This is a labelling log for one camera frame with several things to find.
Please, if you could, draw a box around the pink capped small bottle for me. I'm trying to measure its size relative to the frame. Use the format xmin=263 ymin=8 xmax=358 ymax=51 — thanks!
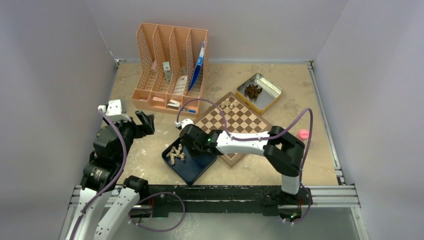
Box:
xmin=296 ymin=129 xmax=310 ymax=142

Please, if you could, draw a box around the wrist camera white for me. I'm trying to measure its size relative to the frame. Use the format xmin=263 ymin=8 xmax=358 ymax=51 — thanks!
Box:
xmin=175 ymin=118 xmax=194 ymax=130
xmin=97 ymin=99 xmax=131 ymax=123

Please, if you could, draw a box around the yellow metal tin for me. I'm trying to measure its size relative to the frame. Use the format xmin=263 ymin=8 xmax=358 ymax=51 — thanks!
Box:
xmin=236 ymin=72 xmax=283 ymax=115

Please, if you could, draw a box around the green white small box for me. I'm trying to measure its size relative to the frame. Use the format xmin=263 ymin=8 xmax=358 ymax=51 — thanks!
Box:
xmin=162 ymin=61 xmax=172 ymax=85

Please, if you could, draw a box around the white labelled tube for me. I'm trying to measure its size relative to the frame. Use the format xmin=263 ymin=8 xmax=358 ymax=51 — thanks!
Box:
xmin=173 ymin=75 xmax=188 ymax=95

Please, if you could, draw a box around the pile of light chess pieces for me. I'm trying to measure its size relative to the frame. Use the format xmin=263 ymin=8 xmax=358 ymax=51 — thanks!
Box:
xmin=165 ymin=143 xmax=186 ymax=166

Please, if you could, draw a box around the dark blue tray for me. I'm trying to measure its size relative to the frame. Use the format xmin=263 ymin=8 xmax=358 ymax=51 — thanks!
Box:
xmin=161 ymin=138 xmax=217 ymax=185

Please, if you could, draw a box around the wooden chess board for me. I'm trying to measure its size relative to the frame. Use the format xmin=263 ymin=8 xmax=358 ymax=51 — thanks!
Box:
xmin=195 ymin=91 xmax=273 ymax=168

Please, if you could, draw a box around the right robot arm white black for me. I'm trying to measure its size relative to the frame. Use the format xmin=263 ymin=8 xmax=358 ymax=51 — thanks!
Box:
xmin=179 ymin=124 xmax=305 ymax=204

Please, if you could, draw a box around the white stapler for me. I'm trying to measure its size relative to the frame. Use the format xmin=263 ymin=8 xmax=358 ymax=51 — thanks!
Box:
xmin=166 ymin=99 xmax=181 ymax=110

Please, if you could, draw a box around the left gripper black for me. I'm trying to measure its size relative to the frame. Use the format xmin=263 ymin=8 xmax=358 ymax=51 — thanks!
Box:
xmin=103 ymin=109 xmax=154 ymax=163

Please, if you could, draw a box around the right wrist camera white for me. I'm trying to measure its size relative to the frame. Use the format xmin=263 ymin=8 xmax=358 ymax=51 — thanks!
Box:
xmin=175 ymin=118 xmax=194 ymax=130

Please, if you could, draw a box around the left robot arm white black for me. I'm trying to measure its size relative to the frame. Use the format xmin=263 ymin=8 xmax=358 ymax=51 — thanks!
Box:
xmin=66 ymin=107 xmax=155 ymax=240

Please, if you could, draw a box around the blue folder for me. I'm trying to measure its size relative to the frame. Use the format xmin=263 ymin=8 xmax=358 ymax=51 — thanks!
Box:
xmin=188 ymin=41 xmax=206 ymax=91

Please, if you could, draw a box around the pile of dark chess pieces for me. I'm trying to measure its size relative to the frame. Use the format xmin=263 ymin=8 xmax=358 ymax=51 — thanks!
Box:
xmin=244 ymin=84 xmax=263 ymax=100

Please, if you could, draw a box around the pink eraser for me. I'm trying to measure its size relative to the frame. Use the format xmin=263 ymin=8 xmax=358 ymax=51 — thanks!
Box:
xmin=151 ymin=96 xmax=165 ymax=103

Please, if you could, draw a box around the pink plastic desk organizer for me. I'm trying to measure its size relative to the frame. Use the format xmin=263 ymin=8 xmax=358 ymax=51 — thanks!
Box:
xmin=131 ymin=22 xmax=209 ymax=117

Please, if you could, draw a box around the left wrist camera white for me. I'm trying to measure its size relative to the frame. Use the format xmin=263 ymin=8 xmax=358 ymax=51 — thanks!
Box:
xmin=97 ymin=99 xmax=131 ymax=123

